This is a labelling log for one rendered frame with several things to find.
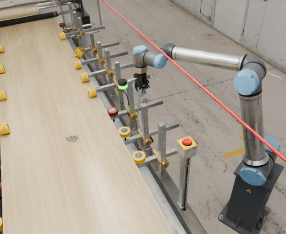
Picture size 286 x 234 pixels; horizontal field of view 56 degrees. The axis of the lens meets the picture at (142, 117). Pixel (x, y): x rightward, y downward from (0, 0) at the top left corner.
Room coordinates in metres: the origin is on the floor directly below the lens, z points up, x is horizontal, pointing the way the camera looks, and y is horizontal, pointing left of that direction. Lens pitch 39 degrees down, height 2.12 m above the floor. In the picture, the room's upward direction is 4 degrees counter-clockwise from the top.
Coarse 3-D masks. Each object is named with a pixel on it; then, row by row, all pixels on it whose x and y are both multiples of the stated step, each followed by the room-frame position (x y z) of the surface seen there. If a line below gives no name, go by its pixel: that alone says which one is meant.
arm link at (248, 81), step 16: (256, 64) 1.20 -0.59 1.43; (240, 80) 1.13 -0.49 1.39; (256, 80) 1.09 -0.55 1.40; (240, 96) 1.14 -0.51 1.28; (256, 96) 1.10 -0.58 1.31; (256, 112) 1.08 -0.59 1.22; (256, 128) 1.06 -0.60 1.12; (256, 144) 1.05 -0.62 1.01; (256, 160) 1.03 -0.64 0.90; (272, 160) 1.09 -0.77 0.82; (256, 176) 0.98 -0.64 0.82
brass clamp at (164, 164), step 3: (153, 150) 1.20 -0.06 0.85; (153, 153) 1.19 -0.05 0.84; (156, 153) 1.17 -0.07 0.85; (156, 156) 1.15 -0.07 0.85; (159, 159) 1.12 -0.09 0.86; (165, 159) 1.12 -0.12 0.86; (159, 162) 1.11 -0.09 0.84; (162, 162) 1.10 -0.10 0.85; (165, 162) 1.09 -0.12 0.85; (168, 162) 1.11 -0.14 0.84; (159, 165) 1.09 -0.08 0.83; (162, 165) 1.08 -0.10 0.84; (165, 165) 1.09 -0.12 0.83; (168, 165) 1.10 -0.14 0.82; (162, 168) 1.08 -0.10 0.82; (165, 168) 1.09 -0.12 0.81
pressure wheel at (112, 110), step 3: (108, 108) 1.61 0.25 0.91; (111, 108) 1.61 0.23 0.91; (114, 108) 1.60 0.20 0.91; (108, 111) 1.57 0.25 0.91; (111, 111) 1.57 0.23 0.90; (114, 111) 1.56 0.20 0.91; (117, 111) 1.57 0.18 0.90; (108, 114) 1.56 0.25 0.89; (111, 114) 1.55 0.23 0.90; (114, 114) 1.55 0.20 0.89; (117, 114) 1.57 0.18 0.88; (114, 120) 1.59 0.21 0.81
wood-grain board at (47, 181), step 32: (0, 32) 3.28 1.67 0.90; (32, 32) 3.22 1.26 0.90; (0, 64) 2.44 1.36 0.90; (32, 64) 2.40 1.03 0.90; (64, 64) 2.36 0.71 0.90; (32, 96) 1.84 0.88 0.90; (64, 96) 1.81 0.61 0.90; (96, 96) 1.78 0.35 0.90; (32, 128) 1.44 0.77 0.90; (64, 128) 1.42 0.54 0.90; (96, 128) 1.40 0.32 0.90; (32, 160) 1.14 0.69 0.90; (64, 160) 1.12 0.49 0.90; (96, 160) 1.11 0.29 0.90; (128, 160) 1.09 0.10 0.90; (32, 192) 0.90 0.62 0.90; (64, 192) 0.89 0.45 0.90; (96, 192) 0.88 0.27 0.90; (128, 192) 0.87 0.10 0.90; (32, 224) 0.72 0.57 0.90; (64, 224) 0.71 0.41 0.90; (96, 224) 0.70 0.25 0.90; (128, 224) 0.68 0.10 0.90; (160, 224) 0.67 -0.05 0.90
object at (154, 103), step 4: (156, 100) 1.73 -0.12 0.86; (160, 100) 1.73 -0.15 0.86; (148, 104) 1.68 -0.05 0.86; (152, 104) 1.69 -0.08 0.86; (156, 104) 1.70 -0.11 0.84; (136, 108) 1.65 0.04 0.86; (120, 112) 1.61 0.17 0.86; (124, 112) 1.60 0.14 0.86; (116, 116) 1.58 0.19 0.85; (120, 116) 1.59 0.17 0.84
